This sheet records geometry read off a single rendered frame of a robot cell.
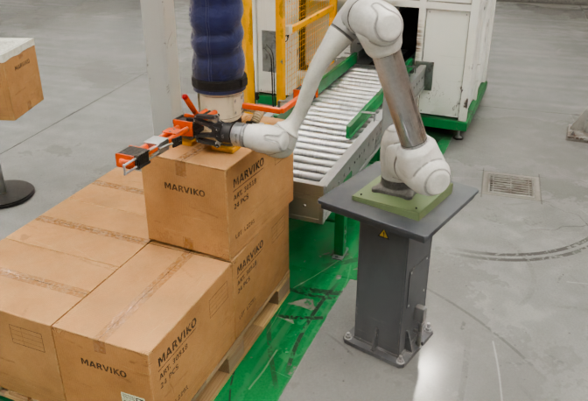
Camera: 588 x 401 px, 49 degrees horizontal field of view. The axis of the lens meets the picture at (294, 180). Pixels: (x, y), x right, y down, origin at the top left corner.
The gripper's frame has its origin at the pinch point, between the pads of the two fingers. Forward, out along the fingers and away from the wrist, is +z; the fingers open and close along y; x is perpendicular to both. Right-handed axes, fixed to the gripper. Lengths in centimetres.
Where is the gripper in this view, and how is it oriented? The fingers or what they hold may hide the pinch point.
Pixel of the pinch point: (186, 126)
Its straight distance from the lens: 253.5
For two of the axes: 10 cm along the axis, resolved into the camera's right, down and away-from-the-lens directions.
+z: -9.2, -1.6, 3.5
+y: 0.0, 9.0, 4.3
